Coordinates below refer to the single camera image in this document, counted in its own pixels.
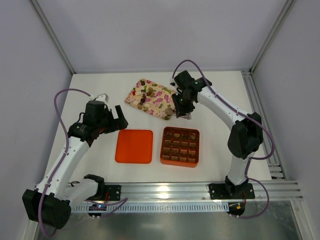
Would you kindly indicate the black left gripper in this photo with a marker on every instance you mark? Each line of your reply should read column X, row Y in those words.
column 110, row 122

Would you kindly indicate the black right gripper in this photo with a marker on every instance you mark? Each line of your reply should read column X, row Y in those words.
column 182, row 109

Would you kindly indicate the metal tongs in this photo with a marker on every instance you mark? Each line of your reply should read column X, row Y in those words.
column 187, row 116

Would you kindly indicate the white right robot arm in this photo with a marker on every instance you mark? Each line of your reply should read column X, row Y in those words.
column 246, row 133

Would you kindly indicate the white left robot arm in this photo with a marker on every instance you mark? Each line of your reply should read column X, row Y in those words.
column 51, row 203

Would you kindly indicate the orange chocolate box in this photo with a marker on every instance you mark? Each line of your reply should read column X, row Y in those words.
column 183, row 151

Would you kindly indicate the floral tray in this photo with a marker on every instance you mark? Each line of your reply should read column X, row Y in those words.
column 152, row 98

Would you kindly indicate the orange box lid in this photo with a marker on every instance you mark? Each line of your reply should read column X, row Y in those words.
column 134, row 146

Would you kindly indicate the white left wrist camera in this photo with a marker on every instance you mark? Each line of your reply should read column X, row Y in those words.
column 102, row 98

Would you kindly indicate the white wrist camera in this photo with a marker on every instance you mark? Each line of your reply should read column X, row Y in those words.
column 102, row 98
column 172, row 82

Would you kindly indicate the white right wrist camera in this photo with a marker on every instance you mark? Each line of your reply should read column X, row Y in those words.
column 172, row 82

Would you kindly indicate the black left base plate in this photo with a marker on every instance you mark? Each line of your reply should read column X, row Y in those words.
column 112, row 192

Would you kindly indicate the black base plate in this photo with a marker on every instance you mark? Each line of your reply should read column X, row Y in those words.
column 217, row 191
column 112, row 192

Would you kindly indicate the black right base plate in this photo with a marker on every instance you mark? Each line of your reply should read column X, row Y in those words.
column 217, row 191

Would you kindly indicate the slotted cable duct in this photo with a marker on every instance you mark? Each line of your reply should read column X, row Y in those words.
column 153, row 207

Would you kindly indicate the aluminium right side rail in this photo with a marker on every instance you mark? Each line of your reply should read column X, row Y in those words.
column 274, row 162

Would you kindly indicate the aluminium rail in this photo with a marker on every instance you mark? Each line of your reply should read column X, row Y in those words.
column 162, row 190
column 274, row 162

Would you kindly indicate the aluminium front rail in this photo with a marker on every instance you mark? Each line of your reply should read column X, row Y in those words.
column 162, row 190

